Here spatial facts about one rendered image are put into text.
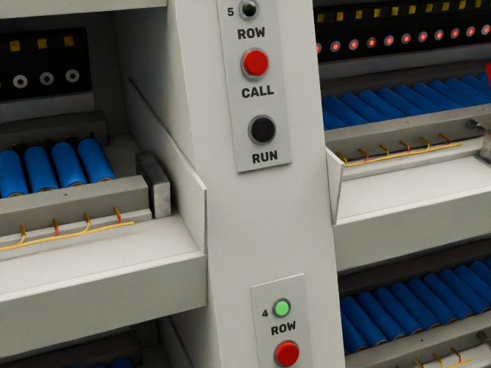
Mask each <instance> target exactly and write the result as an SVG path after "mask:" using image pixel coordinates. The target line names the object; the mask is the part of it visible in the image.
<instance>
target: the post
mask: <svg viewBox="0 0 491 368"><path fill-rule="evenodd" d="M276 1H277V9H278V22H279V30H280V38H281V52H282V59H283V73H284V81H285V89H286V103H287V110H288V118H289V132H290V140H291V146H292V160H293V162H292V163H288V164H281V165H277V166H269V167H265V168H260V169H252V170H248V171H244V172H237V165H236V158H235V146H234V140H233V133H232V122H231V115H230V108H229V97H228V90H227V79H226V72H225V65H224V54H223V47H222V41H221V29H220V22H219V16H218V4H217V0H167V6H166V7H149V8H139V9H121V10H111V16H112V22H113V31H114V36H115V46H116V50H117V56H118V65H119V70H120V76H121V84H122V90H123V100H124V104H125V110H126V119H127V124H128V130H129V132H130V131H131V130H130V118H129V96H128V84H127V79H128V78H131V80H132V82H133V83H134V84H135V85H136V87H137V89H138V90H139V91H140V93H141V94H142V96H143V97H144V98H145V100H146V101H147V103H148V104H149V106H150V107H151V109H152V110H153V111H154V113H155V114H156V116H157V117H158V119H159V120H160V121H161V123H162V124H163V126H164V127H165V129H166V130H167V131H168V133H169V134H170V136H171V137H172V138H173V140H174V141H175V143H176V145H177V146H178V147H179V148H180V150H181V152H182V153H183V155H184V156H185V157H186V159H187V160H188V162H189V163H190V164H191V166H192V167H193V169H194V170H195V172H196V173H197V174H198V176H199V178H200V179H201V180H202V182H203V183H204V184H205V186H206V187H207V189H208V252H207V255H208V265H207V305H206V306H203V307H198V308H194V309H191V310H187V311H183V312H180V313H175V314H171V315H170V318H171V320H172V322H173V325H174V327H175V329H176V331H177V333H178V336H179V338H180V340H181V342H182V344H183V346H184V348H185V351H186V353H187V355H188V357H189V360H190V362H191V364H192V366H193V368H260V363H259V351H258V345H257V338H256V327H255V320H254V308H253V302H252V295H251V286H253V285H259V284H262V283H267V282H270V281H274V280H279V279H282V278H285V277H291V276H294V275H299V274H304V277H305V291H306V299H307V306H308V320H309V328H310V336H311V350H312V357H313V368H346V367H345V359H344V350H343V335H342V326H341V318H340V302H339V293H338V278H337V269H336V261H335V246H334V237H333V229H332V213H331V205H330V190H329V181H328V172H327V157H326V148H325V140H324V124H323V116H322V108H321V92H320V84H319V68H318V60H317V52H316V35H315V27H314V19H313V3H312V0H276Z"/></svg>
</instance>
